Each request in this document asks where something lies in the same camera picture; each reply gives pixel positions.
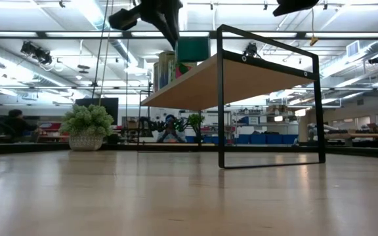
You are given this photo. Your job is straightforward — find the teal Tuna Fish can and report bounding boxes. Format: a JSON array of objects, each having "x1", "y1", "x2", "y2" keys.
[{"x1": 177, "y1": 36, "x2": 211, "y2": 64}]

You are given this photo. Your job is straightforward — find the red storage cabinet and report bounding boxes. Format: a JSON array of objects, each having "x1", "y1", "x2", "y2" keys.
[{"x1": 39, "y1": 121, "x2": 70, "y2": 144}]

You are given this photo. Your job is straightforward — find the green plant in white pot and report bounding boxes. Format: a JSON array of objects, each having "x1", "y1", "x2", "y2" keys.
[{"x1": 59, "y1": 103, "x2": 116, "y2": 152}]

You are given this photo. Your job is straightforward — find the hanging cord with yellow tag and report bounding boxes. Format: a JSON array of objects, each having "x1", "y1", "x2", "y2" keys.
[{"x1": 308, "y1": 6, "x2": 320, "y2": 47}]

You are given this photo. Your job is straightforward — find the short Sweet Peas can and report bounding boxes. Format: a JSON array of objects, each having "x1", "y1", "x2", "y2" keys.
[{"x1": 175, "y1": 61, "x2": 198, "y2": 81}]

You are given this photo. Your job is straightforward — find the black monitor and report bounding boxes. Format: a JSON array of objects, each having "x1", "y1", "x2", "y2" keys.
[{"x1": 75, "y1": 97, "x2": 119, "y2": 126}]

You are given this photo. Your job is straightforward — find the black hanging cable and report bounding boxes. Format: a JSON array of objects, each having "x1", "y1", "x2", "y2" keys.
[{"x1": 92, "y1": 0, "x2": 111, "y2": 99}]

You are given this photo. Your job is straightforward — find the black device behind shelf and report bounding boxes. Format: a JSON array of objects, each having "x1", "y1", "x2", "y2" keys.
[{"x1": 243, "y1": 41, "x2": 259, "y2": 58}]

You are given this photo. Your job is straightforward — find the person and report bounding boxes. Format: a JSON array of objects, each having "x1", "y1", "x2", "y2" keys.
[
  {"x1": 156, "y1": 113, "x2": 187, "y2": 144},
  {"x1": 4, "y1": 109, "x2": 41, "y2": 144}
]

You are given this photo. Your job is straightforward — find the wooden tray board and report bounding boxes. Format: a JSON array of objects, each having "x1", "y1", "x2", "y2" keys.
[{"x1": 137, "y1": 24, "x2": 327, "y2": 170}]

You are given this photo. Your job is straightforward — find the long wooden table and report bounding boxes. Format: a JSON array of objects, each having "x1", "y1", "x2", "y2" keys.
[{"x1": 329, "y1": 132, "x2": 378, "y2": 148}]

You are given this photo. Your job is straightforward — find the tall can with peach picture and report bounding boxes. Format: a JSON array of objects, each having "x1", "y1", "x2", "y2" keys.
[{"x1": 152, "y1": 51, "x2": 169, "y2": 93}]

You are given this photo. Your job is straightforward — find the black ceiling-mounted device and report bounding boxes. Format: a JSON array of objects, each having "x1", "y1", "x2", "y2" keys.
[{"x1": 20, "y1": 41, "x2": 53, "y2": 66}]

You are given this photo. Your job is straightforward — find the small green potted plant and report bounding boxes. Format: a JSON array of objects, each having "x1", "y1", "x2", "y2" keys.
[{"x1": 186, "y1": 113, "x2": 207, "y2": 145}]

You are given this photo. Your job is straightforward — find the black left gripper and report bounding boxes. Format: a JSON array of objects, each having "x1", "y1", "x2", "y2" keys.
[{"x1": 108, "y1": 0, "x2": 184, "y2": 50}]

